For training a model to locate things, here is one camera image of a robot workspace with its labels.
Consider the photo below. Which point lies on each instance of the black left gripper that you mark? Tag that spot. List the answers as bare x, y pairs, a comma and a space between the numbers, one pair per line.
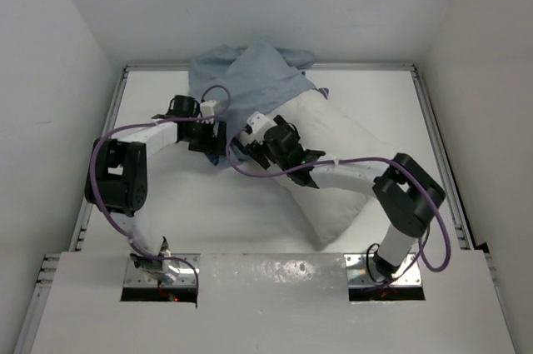
211, 146

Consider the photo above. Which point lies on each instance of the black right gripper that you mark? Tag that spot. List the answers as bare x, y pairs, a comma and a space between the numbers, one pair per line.
260, 152

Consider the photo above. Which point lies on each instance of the blue patterned pillowcase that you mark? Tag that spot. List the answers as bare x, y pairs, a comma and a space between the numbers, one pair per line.
261, 78

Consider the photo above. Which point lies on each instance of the white pillow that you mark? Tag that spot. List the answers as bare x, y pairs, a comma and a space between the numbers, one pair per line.
323, 126

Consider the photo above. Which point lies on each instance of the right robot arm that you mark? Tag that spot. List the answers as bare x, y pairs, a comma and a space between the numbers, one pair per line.
408, 195

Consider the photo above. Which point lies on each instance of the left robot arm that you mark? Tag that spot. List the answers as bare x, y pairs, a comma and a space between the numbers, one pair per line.
117, 179

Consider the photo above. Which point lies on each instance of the white front cover board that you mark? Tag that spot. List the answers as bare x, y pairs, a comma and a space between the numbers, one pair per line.
270, 304

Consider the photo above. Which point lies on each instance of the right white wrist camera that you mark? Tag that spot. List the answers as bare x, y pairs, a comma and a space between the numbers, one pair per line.
257, 126

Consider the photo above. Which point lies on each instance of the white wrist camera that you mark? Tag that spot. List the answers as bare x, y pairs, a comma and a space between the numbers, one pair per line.
209, 110
257, 126

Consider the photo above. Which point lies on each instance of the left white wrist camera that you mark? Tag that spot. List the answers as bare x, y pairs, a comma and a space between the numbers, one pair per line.
209, 110

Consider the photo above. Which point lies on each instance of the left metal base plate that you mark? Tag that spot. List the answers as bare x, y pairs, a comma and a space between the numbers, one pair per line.
176, 273

